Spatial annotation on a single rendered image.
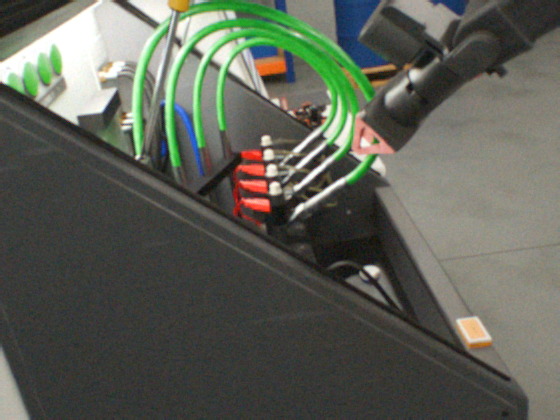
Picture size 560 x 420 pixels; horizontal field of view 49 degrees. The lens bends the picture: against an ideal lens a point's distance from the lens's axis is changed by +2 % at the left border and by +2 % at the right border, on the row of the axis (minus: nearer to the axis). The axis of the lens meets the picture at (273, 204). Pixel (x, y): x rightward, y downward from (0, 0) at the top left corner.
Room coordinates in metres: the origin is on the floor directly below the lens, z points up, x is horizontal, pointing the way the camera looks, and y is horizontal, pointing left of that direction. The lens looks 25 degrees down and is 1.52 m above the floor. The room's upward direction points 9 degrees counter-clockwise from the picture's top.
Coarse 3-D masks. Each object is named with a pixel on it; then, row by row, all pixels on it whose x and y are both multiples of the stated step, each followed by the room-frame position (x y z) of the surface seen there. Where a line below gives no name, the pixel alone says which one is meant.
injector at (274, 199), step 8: (272, 200) 0.88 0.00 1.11; (280, 200) 0.88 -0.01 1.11; (272, 208) 0.88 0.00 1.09; (280, 208) 0.88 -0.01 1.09; (272, 216) 0.89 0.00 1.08; (280, 216) 0.88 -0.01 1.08; (288, 216) 0.89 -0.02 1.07; (296, 216) 0.89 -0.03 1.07; (280, 224) 0.88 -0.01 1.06; (288, 224) 0.89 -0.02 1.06; (280, 232) 0.88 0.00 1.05; (280, 240) 0.89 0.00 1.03; (288, 240) 0.89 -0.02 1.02
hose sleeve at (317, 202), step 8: (344, 176) 0.77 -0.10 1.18; (336, 184) 0.77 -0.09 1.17; (344, 184) 0.76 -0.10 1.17; (352, 184) 0.76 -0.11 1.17; (328, 192) 0.77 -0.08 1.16; (336, 192) 0.76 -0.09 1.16; (312, 200) 0.78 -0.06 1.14; (320, 200) 0.77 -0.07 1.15; (328, 200) 0.77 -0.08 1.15; (304, 208) 0.79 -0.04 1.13; (312, 208) 0.78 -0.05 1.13
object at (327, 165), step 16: (208, 32) 0.97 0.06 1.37; (272, 32) 0.97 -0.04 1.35; (288, 32) 0.97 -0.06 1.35; (192, 48) 0.97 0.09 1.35; (176, 64) 0.97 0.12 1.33; (336, 64) 0.97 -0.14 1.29; (176, 80) 0.97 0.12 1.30; (352, 96) 0.97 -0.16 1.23; (352, 112) 0.97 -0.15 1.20; (352, 128) 0.97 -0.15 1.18; (176, 144) 0.97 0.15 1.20; (352, 144) 0.97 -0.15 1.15; (176, 160) 0.97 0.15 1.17; (336, 160) 0.97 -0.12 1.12; (176, 176) 0.97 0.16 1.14; (320, 176) 0.97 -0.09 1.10; (304, 192) 0.97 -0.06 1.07
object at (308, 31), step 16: (224, 0) 0.82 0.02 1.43; (240, 0) 0.81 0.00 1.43; (272, 16) 0.79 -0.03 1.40; (288, 16) 0.78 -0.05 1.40; (160, 32) 0.85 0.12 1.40; (304, 32) 0.77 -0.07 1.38; (144, 48) 0.87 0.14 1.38; (336, 48) 0.76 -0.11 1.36; (144, 64) 0.87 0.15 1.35; (352, 64) 0.75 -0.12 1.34; (368, 96) 0.74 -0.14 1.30; (368, 160) 0.75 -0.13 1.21; (352, 176) 0.76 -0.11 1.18
